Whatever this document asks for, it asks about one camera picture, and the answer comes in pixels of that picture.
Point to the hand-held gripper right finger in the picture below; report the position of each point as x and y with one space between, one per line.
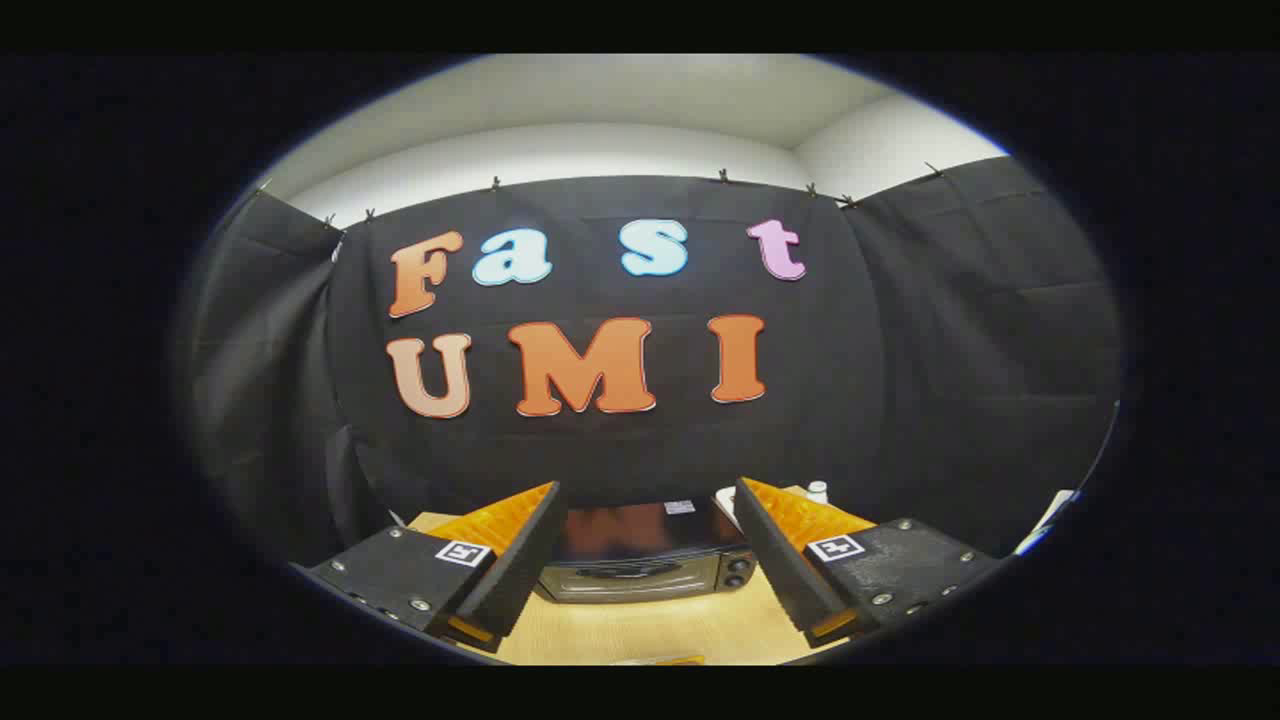
785 570

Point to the white bread toaster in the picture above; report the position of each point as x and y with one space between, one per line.
726 503

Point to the black toaster oven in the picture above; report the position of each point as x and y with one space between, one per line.
640 560

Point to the white side desk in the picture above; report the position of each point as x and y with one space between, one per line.
1045 522

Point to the white bottle green label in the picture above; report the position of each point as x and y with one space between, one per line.
817 491

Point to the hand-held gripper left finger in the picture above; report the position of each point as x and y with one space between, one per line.
520 575

